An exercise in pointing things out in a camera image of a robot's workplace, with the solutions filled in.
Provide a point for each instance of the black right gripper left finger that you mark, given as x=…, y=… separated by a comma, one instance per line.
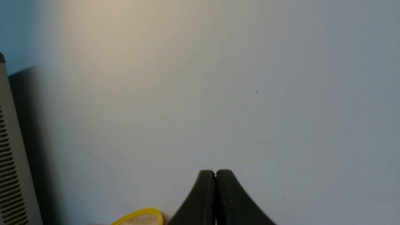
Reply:
x=198, y=207

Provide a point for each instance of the yellow-rimmed bamboo steamer lid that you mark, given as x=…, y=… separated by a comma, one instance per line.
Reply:
x=144, y=216

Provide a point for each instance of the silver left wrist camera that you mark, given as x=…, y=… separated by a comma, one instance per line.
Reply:
x=18, y=201

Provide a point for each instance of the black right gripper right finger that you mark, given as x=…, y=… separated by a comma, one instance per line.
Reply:
x=233, y=205

